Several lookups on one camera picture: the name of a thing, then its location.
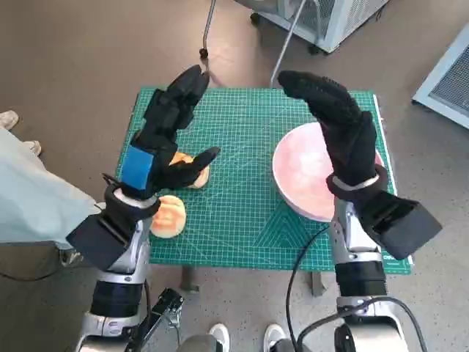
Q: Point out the round toy bread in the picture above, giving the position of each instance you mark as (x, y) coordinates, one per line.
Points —
(170, 220)

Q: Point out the metal chair leg with caster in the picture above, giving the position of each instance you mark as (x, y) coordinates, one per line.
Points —
(206, 33)

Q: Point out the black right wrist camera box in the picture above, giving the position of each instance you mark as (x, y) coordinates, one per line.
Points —
(403, 223)

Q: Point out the black metal stand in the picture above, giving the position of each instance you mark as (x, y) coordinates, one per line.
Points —
(161, 311)

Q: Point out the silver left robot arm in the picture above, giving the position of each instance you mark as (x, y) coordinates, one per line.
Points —
(117, 293)

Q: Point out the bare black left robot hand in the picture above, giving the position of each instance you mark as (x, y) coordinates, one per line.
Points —
(161, 146)

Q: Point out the white vented appliance on casters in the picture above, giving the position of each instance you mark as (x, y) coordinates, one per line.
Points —
(329, 22)

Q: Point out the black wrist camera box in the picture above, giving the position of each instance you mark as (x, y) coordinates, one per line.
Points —
(403, 223)
(99, 238)

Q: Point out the white framed vent panel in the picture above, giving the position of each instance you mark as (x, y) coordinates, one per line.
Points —
(450, 84)

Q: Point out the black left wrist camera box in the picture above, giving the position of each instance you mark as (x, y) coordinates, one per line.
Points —
(99, 238)

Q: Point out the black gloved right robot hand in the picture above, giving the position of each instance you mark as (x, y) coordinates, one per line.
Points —
(348, 139)

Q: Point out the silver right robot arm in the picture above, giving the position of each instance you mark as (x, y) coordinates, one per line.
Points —
(361, 282)

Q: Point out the long striped toy bread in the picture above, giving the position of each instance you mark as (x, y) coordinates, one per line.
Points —
(201, 178)

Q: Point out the pink bowl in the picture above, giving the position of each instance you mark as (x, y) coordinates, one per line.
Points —
(300, 172)

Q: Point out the green cutting mat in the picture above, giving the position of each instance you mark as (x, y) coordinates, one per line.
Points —
(238, 146)

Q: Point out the grey table leg bracket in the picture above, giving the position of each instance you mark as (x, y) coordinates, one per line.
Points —
(318, 284)
(188, 280)

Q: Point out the bent metal chair leg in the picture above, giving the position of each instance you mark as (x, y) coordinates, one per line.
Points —
(284, 47)

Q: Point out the person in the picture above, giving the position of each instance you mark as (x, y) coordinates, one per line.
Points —
(29, 190)

